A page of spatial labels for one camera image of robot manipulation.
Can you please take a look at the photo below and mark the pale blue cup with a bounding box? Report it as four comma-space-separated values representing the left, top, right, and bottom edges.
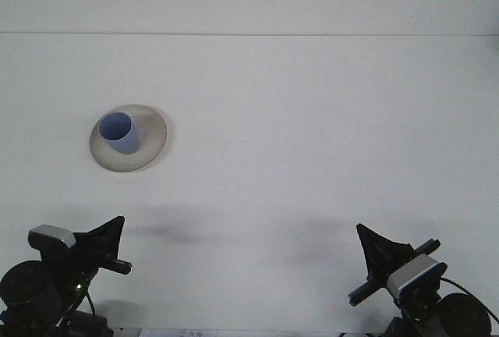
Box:
97, 112, 142, 156

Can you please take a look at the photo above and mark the pale round plate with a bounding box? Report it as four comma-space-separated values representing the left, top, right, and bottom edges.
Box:
89, 103, 169, 174

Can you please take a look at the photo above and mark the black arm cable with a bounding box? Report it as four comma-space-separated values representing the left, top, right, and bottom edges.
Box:
439, 276, 499, 325
83, 289, 97, 317

